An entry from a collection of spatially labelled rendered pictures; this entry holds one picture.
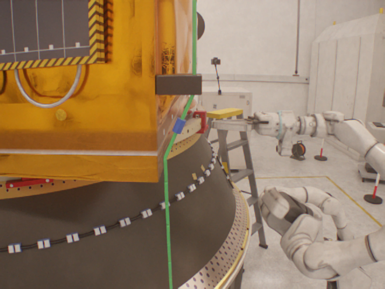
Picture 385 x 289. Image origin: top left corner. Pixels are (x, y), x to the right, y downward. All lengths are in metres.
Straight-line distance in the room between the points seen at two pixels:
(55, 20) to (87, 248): 0.62
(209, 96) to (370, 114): 3.67
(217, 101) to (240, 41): 4.36
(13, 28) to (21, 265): 0.62
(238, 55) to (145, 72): 8.36
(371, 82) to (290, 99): 3.52
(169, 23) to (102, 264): 0.67
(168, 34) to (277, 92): 8.68
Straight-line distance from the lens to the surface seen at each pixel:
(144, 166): 0.44
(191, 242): 1.01
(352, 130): 0.81
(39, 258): 0.85
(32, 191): 0.83
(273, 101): 9.08
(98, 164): 0.46
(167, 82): 0.41
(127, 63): 0.41
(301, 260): 0.88
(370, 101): 6.52
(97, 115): 0.44
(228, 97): 4.70
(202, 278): 1.04
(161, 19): 0.44
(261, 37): 8.93
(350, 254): 0.82
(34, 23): 0.43
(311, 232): 0.97
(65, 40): 0.40
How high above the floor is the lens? 1.94
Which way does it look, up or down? 16 degrees down
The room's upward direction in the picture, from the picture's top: straight up
